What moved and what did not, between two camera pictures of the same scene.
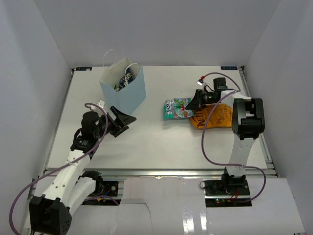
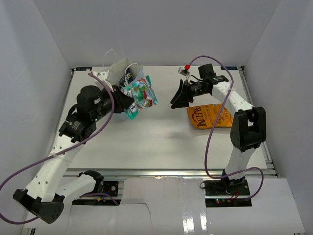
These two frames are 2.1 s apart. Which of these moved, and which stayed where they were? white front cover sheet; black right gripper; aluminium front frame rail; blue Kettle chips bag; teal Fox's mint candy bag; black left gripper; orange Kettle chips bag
Moved: black right gripper; teal Fox's mint candy bag; black left gripper
Stayed: orange Kettle chips bag; blue Kettle chips bag; aluminium front frame rail; white front cover sheet
